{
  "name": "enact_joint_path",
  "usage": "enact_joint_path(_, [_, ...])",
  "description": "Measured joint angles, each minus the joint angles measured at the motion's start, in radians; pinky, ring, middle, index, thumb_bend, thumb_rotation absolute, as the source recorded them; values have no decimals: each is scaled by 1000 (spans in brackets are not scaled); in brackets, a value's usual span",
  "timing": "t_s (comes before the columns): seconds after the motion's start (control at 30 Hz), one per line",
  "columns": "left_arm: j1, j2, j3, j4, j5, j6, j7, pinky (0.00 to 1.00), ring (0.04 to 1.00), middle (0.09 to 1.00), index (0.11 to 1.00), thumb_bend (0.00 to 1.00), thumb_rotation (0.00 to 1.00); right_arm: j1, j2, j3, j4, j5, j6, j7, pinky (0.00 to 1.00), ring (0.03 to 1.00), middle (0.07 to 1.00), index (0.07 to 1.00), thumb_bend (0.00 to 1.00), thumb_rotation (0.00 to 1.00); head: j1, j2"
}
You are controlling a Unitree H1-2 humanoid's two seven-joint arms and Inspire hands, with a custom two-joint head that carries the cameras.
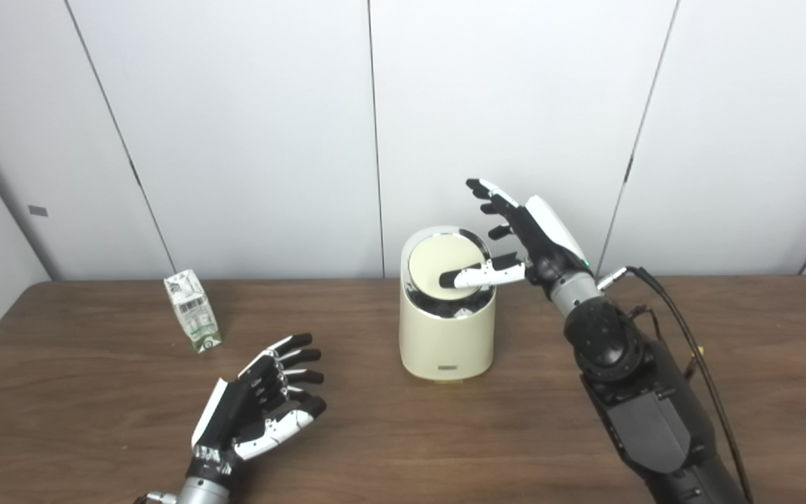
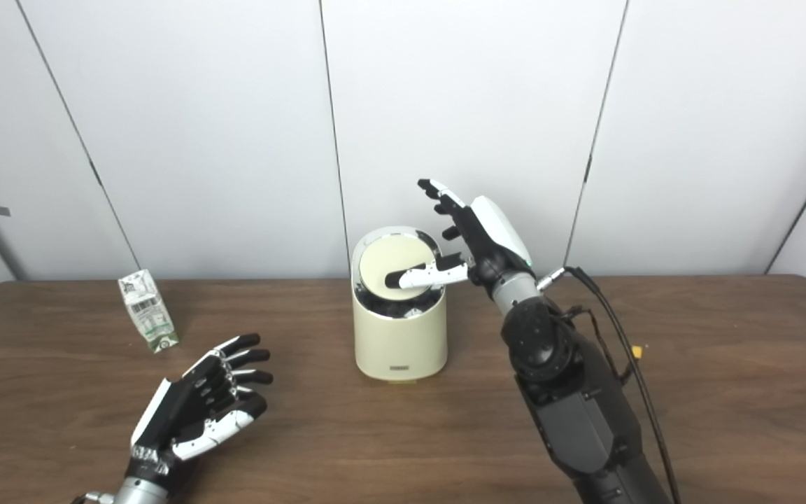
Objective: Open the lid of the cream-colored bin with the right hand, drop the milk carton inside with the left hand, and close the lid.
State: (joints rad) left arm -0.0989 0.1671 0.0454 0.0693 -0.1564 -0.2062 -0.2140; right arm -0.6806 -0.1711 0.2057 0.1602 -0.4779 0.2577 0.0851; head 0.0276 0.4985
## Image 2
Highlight cream round bin lid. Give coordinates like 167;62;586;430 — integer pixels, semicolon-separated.
359;236;435;302

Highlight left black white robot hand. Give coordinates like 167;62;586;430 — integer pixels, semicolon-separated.
128;333;274;485

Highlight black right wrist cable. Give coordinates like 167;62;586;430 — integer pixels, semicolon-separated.
537;266;681;504

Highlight cream-colored trash bin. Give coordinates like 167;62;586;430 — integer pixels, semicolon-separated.
351;225;448;383

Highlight small white green milk carton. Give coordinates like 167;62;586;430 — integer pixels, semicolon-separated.
118;269;180;353

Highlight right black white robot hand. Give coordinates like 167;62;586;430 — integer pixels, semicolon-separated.
385;178;537;295

